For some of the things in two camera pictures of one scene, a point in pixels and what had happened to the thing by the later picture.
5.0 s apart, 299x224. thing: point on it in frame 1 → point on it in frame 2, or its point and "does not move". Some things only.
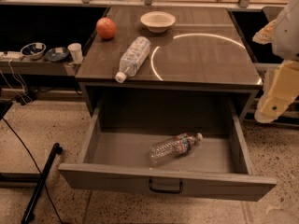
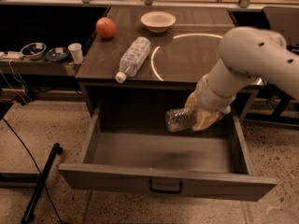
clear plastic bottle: (169, 148) → (179, 119)
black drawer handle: (165, 190) does not move
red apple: (106, 28) does not move
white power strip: (12, 54) does not move
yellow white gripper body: (287, 36) → (207, 99)
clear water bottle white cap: (134, 59) does not move
